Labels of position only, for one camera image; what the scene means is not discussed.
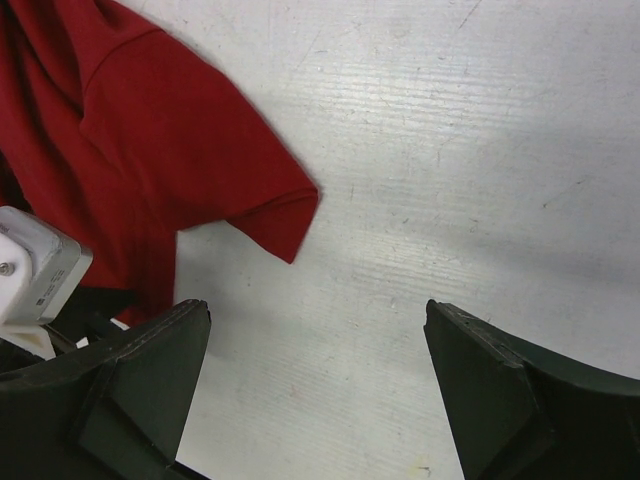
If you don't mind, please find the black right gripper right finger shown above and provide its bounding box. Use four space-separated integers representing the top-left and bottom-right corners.
424 300 639 479

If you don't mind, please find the red t-shirt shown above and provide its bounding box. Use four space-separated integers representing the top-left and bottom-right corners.
1 1 319 326

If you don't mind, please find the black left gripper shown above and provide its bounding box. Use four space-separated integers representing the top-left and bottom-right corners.
1 287 136 374

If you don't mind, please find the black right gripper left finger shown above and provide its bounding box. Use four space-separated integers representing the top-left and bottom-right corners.
1 300 210 479

